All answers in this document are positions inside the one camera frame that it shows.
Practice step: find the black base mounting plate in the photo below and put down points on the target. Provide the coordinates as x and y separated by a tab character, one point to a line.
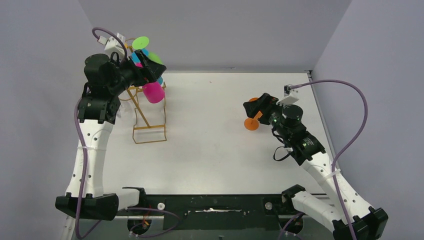
226	212

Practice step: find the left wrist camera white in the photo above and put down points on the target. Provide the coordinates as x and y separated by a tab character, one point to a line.
111	45

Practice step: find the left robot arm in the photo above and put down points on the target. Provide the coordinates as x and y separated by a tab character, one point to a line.
95	114

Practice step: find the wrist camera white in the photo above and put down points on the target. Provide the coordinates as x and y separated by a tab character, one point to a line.
290	96
111	45

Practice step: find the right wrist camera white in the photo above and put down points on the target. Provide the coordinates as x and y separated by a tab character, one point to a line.
290	96

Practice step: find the blue plastic wine glass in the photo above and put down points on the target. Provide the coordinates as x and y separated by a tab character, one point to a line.
150	71

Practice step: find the green plastic wine glass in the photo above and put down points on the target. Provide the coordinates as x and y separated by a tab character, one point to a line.
141	43

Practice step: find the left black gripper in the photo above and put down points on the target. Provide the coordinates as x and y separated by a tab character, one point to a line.
145	69

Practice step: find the magenta plastic wine glass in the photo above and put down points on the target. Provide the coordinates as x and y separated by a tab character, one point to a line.
153	92

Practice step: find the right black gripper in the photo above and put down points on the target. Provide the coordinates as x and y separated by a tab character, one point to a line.
264	107

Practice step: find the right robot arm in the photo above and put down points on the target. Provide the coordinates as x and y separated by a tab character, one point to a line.
348	216

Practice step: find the gold wire glass rack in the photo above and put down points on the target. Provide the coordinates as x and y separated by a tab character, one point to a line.
150	118

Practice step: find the orange plastic wine glass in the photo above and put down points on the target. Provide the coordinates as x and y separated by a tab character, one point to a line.
252	123

